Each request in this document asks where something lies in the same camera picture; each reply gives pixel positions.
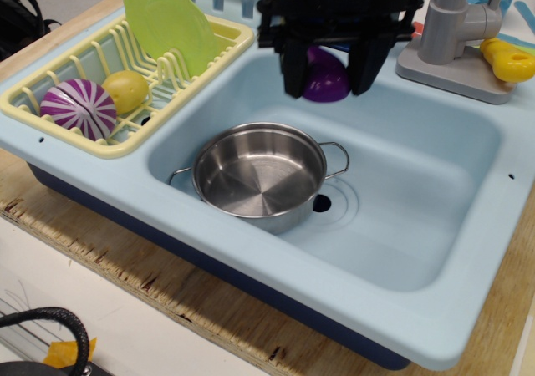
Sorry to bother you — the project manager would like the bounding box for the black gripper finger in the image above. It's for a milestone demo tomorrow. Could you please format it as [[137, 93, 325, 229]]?
[[347, 33, 396, 95], [279, 41, 309, 99]]

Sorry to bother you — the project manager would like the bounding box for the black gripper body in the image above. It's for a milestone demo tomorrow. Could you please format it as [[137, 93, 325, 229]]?
[[257, 0, 424, 53]]

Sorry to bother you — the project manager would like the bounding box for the purple toy eggplant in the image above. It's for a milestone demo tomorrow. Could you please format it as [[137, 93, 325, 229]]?
[[303, 46, 350, 103]]

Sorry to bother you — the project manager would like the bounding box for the stainless steel pot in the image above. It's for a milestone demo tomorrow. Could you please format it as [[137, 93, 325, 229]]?
[[186, 122, 349, 235]]

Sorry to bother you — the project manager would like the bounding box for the orange red block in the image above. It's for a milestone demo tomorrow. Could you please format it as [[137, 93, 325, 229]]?
[[412, 21, 424, 38]]

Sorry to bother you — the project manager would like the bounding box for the grey toy faucet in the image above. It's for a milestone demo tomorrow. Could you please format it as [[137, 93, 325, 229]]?
[[395, 0, 516, 104]]

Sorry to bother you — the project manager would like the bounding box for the green plastic plate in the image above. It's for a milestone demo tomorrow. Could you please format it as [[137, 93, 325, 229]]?
[[123, 0, 219, 76]]

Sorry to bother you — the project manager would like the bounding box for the yellow toy potato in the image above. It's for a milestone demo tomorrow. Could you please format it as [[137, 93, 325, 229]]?
[[102, 70, 149, 115]]

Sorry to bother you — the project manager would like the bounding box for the yellow dish drying rack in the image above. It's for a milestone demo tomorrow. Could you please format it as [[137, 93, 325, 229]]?
[[1, 16, 254, 159]]

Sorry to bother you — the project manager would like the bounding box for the light blue toy sink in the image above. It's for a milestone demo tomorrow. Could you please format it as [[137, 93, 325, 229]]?
[[1, 0, 534, 375]]

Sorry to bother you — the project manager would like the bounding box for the purple striped toy onion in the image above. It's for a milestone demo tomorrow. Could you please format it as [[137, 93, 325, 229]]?
[[39, 79, 116, 140]]

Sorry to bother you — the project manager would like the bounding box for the black backpack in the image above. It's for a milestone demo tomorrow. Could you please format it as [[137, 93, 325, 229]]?
[[1, 0, 60, 61]]

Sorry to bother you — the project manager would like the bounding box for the yellow tape piece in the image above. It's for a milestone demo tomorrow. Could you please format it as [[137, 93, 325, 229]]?
[[43, 341, 78, 369]]

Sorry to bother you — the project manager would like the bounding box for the black base with screw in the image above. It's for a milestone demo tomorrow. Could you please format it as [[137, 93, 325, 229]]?
[[1, 361, 110, 376]]

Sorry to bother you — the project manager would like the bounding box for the yellow faucet handle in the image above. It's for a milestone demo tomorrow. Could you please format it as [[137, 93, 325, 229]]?
[[479, 38, 534, 84]]

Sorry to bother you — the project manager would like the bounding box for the black braided cable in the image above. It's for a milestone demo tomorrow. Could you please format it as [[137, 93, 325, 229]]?
[[0, 307, 90, 376]]

